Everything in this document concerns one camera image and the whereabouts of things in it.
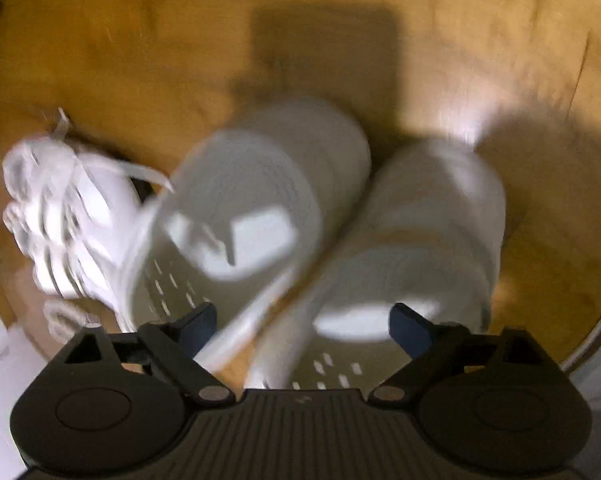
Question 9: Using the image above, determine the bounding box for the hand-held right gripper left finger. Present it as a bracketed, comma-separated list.
[63, 301, 236, 406]

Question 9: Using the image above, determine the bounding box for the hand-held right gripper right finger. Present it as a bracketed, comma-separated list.
[368, 301, 556, 403]

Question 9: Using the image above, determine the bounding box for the white ribbed slide sandal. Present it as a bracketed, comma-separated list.
[245, 137, 507, 392]
[123, 102, 372, 376]

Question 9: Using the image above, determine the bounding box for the white strap sneaker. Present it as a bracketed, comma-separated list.
[1, 107, 176, 341]

